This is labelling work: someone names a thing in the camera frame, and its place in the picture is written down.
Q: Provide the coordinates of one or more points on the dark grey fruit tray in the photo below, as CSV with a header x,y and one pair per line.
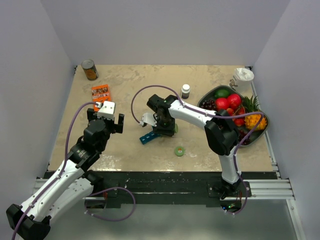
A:
x,y
255,135

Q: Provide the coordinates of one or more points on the green bottle cap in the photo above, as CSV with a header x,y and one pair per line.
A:
x,y
179,151

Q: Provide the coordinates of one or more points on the aluminium frame rail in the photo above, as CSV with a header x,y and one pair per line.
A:
x,y
258,185

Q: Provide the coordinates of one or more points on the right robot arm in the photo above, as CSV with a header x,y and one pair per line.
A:
x,y
221,132

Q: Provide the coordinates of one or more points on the red toy apple right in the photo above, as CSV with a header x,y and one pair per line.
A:
x,y
234,101

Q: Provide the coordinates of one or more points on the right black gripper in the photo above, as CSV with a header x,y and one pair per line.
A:
x,y
168,130

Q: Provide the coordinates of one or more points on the green pill bottle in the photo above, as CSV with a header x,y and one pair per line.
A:
x,y
176,128

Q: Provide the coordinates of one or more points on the dark toy grapes bunch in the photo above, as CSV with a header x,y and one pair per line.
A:
x,y
211,105

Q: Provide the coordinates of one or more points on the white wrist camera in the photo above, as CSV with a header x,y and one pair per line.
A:
x,y
148,119
106,110

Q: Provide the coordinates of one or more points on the green toy lime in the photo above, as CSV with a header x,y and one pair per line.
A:
x,y
221,93

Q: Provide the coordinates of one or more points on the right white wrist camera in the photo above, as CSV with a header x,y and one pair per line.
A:
x,y
148,119

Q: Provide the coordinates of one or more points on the tin food can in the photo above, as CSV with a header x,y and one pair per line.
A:
x,y
90,69

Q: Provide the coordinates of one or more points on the white capped dark pill bottle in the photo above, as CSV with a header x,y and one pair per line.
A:
x,y
185,91

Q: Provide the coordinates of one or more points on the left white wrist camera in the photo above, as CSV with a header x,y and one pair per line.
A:
x,y
106,110

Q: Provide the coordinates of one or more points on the white paper cup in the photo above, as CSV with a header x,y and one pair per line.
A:
x,y
241,79

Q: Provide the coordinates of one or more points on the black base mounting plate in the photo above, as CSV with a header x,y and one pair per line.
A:
x,y
162,188

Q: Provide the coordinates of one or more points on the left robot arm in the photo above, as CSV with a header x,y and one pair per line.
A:
x,y
72,181

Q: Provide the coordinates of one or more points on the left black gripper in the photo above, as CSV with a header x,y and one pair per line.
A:
x,y
115,127

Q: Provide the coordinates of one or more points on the teal weekly pill organizer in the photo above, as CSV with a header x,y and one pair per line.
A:
x,y
148,137

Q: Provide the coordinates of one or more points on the orange cardboard box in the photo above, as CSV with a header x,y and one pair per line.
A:
x,y
101,93

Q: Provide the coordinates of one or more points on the toy cherries cluster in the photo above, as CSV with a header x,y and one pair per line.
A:
x,y
239,122

